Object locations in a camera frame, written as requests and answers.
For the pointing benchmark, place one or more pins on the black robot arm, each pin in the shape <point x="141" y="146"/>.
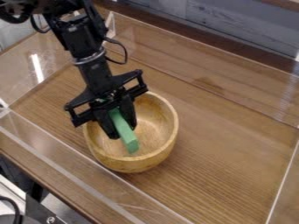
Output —
<point x="79" y="28"/>

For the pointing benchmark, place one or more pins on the brown wooden bowl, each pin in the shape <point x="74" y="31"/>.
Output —
<point x="145" y="147"/>

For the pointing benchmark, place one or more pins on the green rectangular block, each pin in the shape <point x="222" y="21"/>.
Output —
<point x="125" y="131"/>

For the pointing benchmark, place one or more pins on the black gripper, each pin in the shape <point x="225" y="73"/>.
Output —
<point x="107" y="92"/>

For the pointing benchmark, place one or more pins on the clear acrylic tray enclosure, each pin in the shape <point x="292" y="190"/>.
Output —
<point x="218" y="127"/>

